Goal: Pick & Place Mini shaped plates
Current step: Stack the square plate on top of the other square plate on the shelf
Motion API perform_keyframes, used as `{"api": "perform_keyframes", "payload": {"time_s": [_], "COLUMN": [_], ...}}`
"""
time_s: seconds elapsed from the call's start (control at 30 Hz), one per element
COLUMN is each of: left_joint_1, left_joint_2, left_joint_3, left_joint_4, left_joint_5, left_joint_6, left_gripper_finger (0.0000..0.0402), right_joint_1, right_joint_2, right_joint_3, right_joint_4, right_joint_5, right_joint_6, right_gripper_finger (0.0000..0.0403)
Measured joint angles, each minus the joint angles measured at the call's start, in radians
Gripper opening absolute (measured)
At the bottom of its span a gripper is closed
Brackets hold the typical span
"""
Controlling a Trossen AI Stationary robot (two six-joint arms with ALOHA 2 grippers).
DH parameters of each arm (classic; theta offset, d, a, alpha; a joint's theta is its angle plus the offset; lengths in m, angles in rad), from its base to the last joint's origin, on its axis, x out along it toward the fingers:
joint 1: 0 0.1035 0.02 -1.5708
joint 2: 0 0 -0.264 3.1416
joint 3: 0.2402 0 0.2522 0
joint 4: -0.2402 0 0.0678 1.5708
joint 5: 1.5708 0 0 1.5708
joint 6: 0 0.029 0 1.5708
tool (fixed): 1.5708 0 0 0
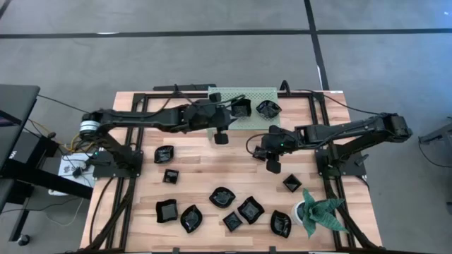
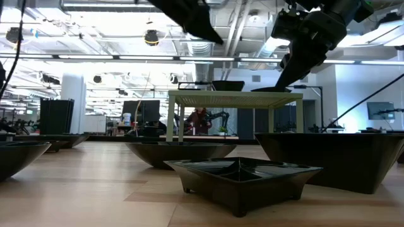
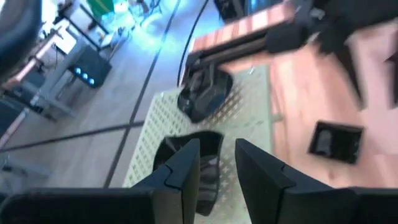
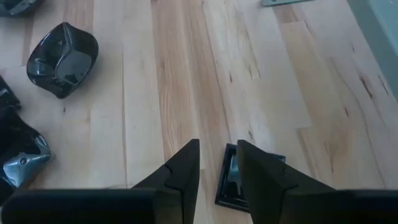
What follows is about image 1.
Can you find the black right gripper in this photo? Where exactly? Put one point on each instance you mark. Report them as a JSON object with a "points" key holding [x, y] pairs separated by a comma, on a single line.
{"points": [[279, 141]]}

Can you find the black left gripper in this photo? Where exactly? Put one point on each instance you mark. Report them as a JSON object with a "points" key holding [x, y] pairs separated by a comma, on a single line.
{"points": [[208, 116]]}

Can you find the black wavy square mini plate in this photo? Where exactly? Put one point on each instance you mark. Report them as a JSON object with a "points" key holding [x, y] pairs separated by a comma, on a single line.
{"points": [[250, 210], [166, 211], [243, 108]]}

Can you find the black leaf-shaped mini plate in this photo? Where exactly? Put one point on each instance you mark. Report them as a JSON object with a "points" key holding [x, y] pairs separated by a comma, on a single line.
{"points": [[164, 154], [222, 197], [281, 224], [191, 218], [268, 109]]}

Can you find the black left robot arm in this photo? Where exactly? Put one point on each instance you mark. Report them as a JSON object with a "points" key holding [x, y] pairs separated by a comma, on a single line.
{"points": [[141, 118]]}

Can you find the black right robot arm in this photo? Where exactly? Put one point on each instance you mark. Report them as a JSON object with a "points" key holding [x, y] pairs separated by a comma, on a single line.
{"points": [[353, 130]]}

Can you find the green perforated metal shelf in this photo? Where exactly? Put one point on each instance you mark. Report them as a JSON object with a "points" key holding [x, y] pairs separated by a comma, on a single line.
{"points": [[261, 93]]}

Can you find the long black bar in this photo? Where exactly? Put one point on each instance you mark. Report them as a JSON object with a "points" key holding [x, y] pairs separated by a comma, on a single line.
{"points": [[194, 87]]}

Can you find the green plant in white pot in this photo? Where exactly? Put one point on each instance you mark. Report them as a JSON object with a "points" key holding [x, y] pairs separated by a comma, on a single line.
{"points": [[318, 213]]}

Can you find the white printed box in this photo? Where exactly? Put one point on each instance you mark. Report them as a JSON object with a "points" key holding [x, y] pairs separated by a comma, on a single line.
{"points": [[65, 166]]}

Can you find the white power strip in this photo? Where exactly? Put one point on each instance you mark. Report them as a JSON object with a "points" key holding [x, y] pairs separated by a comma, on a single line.
{"points": [[56, 192]]}

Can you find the black desk stand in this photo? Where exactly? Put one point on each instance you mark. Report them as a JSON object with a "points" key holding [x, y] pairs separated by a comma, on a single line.
{"points": [[42, 176]]}

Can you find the black desk top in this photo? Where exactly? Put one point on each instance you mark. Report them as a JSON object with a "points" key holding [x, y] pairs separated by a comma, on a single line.
{"points": [[17, 98]]}

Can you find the black caster wheel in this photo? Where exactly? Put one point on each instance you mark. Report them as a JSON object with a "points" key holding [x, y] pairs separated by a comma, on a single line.
{"points": [[23, 240]]}

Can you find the black aluminium table frame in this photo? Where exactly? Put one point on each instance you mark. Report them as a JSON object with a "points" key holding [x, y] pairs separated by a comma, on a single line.
{"points": [[152, 95]]}

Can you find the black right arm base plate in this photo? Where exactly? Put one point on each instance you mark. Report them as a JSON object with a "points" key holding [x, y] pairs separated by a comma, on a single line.
{"points": [[353, 169]]}

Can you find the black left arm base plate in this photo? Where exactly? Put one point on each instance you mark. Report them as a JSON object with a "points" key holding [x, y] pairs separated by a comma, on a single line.
{"points": [[106, 171]]}

